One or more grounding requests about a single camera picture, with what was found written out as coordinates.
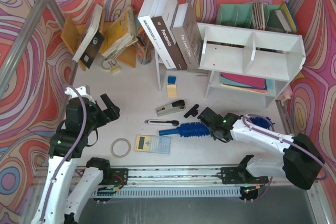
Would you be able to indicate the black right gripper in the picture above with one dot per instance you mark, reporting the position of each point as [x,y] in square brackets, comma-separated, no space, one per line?
[206,115]

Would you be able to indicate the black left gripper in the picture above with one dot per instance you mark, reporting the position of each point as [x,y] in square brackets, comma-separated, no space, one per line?
[104,111]

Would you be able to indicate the blue microfiber duster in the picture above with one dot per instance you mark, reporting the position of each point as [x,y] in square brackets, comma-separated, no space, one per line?
[198,129]

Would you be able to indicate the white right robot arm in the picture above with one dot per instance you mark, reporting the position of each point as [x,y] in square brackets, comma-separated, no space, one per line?
[293,157]

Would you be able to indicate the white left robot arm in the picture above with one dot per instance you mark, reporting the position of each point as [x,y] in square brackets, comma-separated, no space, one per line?
[83,116]

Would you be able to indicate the white bookshelf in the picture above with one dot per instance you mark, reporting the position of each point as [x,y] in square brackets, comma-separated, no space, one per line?
[275,57]

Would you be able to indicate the grey and black stapler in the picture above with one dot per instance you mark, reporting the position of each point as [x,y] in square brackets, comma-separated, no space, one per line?
[174,107]

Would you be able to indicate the small brass padlock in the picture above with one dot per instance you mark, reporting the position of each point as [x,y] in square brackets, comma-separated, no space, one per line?
[110,65]

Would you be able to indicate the black and white utility knife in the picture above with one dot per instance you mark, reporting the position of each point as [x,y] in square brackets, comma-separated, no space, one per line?
[162,122]

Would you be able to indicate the yellow and blue calculator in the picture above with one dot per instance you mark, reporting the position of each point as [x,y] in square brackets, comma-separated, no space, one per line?
[153,144]

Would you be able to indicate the coloured paper sheets stack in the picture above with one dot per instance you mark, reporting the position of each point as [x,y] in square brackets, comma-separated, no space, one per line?
[246,83]

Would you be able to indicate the black and white leaning book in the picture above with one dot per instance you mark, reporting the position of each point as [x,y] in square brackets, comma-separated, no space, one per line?
[90,39]

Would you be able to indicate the blue eraser block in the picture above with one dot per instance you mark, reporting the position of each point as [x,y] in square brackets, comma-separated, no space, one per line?
[171,80]

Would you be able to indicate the small white side shelf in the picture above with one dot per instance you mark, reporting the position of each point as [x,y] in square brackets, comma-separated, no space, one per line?
[162,72]

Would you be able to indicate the clear pencil cup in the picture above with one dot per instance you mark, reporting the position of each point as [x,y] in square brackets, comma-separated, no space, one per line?
[144,49]

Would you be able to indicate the yellow worn books stack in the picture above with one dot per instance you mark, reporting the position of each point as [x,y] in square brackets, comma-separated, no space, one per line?
[119,35]

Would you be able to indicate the pink pig figurine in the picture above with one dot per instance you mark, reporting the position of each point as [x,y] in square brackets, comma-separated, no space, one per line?
[285,95]

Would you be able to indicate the yellow wooden book rack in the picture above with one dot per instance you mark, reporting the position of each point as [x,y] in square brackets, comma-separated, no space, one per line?
[70,33]

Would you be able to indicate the grey Lonely Ones book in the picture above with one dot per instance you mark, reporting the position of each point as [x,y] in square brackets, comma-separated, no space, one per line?
[187,35]

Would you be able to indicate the brown Fredonia book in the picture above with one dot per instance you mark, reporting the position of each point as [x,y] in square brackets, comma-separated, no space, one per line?
[163,20]

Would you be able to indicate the mint green file organizer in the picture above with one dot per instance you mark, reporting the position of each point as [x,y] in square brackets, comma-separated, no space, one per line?
[242,15]

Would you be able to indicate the blue yellow book in organizer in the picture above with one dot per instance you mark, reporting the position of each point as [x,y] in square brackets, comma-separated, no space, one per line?
[284,7]

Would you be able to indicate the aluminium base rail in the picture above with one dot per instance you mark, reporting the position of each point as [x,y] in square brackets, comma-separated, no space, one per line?
[173,175]

